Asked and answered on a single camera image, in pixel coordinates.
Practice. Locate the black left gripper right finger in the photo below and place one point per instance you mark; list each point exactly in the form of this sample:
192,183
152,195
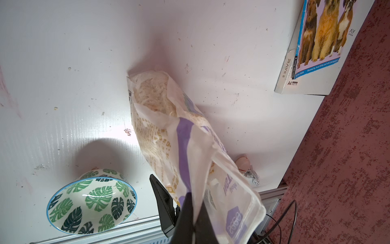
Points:
190,231

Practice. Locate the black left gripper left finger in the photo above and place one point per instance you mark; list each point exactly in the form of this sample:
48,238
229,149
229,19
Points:
168,215

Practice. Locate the clear oats bag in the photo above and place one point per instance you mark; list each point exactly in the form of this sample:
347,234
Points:
187,157

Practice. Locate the green leaf pattern bowl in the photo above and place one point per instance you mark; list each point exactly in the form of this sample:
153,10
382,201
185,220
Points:
96,202

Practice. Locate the round pink lid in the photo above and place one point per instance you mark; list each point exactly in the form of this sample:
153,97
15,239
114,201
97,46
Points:
243,164

